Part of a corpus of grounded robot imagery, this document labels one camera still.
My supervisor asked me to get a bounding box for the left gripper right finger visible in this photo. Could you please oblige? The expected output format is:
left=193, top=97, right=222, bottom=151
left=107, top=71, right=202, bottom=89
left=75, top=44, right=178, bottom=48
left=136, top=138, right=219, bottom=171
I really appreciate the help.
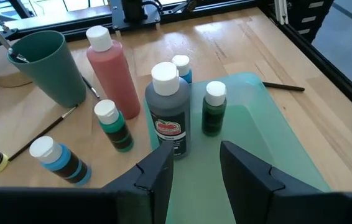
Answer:
left=220, top=140, right=352, bottom=224

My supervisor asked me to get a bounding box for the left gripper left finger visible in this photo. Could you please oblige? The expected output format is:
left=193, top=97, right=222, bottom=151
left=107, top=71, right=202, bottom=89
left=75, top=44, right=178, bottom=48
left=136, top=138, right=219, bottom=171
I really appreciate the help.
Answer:
left=0, top=141, right=175, bottom=224

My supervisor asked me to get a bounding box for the small dark green paint bottle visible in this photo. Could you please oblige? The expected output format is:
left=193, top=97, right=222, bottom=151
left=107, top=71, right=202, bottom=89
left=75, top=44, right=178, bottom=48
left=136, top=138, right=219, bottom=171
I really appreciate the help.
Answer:
left=201, top=80, right=228, bottom=138

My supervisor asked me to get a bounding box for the large grey paint bottle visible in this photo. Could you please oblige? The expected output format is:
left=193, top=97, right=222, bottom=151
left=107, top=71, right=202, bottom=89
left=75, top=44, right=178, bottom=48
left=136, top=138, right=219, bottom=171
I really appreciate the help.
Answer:
left=144, top=61, right=192, bottom=159

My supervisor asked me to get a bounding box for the black paint brush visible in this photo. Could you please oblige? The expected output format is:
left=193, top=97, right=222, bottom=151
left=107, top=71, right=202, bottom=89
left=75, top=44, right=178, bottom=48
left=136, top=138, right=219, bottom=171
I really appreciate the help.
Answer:
left=7, top=104, right=80, bottom=162
left=262, top=81, right=306, bottom=93
left=81, top=75, right=101, bottom=100

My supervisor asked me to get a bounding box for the large red paint bottle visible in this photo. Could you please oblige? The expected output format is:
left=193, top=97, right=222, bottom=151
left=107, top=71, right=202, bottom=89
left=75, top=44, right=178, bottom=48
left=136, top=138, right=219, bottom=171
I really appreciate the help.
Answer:
left=85, top=25, right=142, bottom=121

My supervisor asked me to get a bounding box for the small teal green paint bottle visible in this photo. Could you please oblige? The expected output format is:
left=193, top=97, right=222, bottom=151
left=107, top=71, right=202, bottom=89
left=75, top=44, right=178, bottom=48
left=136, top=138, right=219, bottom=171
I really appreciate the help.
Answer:
left=93, top=99, right=135, bottom=153

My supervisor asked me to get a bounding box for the small blue paint bottle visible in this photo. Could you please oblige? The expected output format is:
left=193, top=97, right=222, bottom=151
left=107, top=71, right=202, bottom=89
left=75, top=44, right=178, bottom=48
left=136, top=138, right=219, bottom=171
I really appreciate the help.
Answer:
left=171, top=54, right=193, bottom=85
left=29, top=136, right=93, bottom=187

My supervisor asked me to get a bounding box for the translucent teal plastic bin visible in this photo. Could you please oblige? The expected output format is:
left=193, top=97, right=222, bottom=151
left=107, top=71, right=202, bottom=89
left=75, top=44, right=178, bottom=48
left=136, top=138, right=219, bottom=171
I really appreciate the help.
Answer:
left=143, top=72, right=331, bottom=224

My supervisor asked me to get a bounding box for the dark green plastic cup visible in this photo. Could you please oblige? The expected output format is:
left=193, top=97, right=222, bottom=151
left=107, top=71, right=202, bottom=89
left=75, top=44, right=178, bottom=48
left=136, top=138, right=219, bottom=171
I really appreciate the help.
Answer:
left=6, top=30, right=87, bottom=109

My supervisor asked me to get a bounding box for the black box with white labels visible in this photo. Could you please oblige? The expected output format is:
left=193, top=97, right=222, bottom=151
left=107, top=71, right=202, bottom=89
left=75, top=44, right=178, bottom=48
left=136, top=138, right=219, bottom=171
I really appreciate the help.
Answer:
left=287, top=0, right=335, bottom=43

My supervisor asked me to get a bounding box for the silver frame bracket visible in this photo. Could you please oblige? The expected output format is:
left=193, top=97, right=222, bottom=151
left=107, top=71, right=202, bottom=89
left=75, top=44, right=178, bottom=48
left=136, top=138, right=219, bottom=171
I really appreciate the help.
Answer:
left=274, top=0, right=290, bottom=26

